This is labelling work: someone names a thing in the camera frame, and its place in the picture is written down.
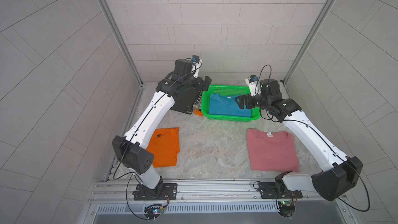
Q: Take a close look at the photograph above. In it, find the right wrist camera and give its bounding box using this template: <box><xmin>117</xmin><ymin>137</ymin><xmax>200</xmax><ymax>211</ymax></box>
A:
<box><xmin>245</xmin><ymin>75</ymin><xmax>260</xmax><ymax>96</ymax></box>

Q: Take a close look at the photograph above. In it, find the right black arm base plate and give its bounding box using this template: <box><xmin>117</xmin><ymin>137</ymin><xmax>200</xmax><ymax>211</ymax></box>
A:
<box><xmin>253</xmin><ymin>181</ymin><xmax>303</xmax><ymax>200</ymax></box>

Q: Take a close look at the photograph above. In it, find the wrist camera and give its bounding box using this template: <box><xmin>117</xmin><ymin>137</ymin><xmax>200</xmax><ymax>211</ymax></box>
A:
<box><xmin>245</xmin><ymin>75</ymin><xmax>260</xmax><ymax>96</ymax></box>
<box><xmin>191</xmin><ymin>55</ymin><xmax>202</xmax><ymax>78</ymax></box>

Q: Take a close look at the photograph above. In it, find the aluminium mounting rail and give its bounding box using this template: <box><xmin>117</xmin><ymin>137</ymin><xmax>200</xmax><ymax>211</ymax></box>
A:
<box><xmin>86</xmin><ymin>178</ymin><xmax>346</xmax><ymax>205</ymax></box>

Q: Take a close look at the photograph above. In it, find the small orange object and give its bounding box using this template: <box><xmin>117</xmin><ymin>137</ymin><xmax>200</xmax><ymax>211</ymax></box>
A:
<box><xmin>194</xmin><ymin>109</ymin><xmax>204</xmax><ymax>117</ymax></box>

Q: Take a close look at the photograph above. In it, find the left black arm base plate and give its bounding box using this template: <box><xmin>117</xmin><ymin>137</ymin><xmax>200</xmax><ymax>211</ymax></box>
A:
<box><xmin>133</xmin><ymin>183</ymin><xmax>178</xmax><ymax>201</ymax></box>

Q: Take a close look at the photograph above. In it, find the blue t-shirt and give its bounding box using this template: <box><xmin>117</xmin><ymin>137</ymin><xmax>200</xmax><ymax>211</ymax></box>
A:
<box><xmin>208</xmin><ymin>93</ymin><xmax>251</xmax><ymax>118</ymax></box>

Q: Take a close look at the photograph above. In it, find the pink folded t-shirt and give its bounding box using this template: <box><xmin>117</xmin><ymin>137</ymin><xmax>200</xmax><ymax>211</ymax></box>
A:
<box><xmin>246</xmin><ymin>129</ymin><xmax>300</xmax><ymax>172</ymax></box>

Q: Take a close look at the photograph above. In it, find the green plastic basket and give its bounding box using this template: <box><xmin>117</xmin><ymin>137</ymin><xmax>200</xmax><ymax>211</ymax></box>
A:
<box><xmin>201</xmin><ymin>85</ymin><xmax>260</xmax><ymax>122</ymax></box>

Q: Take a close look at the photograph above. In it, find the left green circuit board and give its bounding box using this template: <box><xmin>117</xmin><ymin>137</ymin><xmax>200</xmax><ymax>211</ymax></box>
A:
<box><xmin>144</xmin><ymin>204</ymin><xmax>166</xmax><ymax>221</ymax></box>

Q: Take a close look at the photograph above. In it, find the black hard case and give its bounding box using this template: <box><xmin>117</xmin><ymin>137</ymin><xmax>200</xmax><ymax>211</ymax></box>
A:
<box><xmin>171</xmin><ymin>88</ymin><xmax>202</xmax><ymax>115</ymax></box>

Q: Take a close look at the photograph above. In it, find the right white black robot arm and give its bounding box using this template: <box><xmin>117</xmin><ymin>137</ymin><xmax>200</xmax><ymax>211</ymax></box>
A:
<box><xmin>235</xmin><ymin>75</ymin><xmax>363</xmax><ymax>201</ymax></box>

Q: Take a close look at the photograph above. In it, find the right green circuit board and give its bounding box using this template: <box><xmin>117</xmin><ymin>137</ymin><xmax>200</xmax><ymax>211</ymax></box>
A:
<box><xmin>277</xmin><ymin>200</ymin><xmax>295</xmax><ymax>218</ymax></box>

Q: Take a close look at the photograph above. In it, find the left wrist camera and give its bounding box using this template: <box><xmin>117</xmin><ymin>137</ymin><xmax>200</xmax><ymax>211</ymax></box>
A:
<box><xmin>191</xmin><ymin>55</ymin><xmax>202</xmax><ymax>78</ymax></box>

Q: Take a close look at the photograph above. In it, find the orange t-shirt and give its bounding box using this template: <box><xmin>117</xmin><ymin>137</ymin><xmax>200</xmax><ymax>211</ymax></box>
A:
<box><xmin>146</xmin><ymin>127</ymin><xmax>180</xmax><ymax>168</ymax></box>

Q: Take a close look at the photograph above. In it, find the green circuit board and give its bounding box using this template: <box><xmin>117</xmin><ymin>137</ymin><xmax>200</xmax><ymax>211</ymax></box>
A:
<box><xmin>277</xmin><ymin>200</ymin><xmax>295</xmax><ymax>218</ymax></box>
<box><xmin>144</xmin><ymin>204</ymin><xmax>166</xmax><ymax>221</ymax></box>

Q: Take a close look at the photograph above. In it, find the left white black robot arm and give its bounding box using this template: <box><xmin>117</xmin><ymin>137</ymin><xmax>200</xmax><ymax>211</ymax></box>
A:
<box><xmin>112</xmin><ymin>55</ymin><xmax>211</xmax><ymax>194</ymax></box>

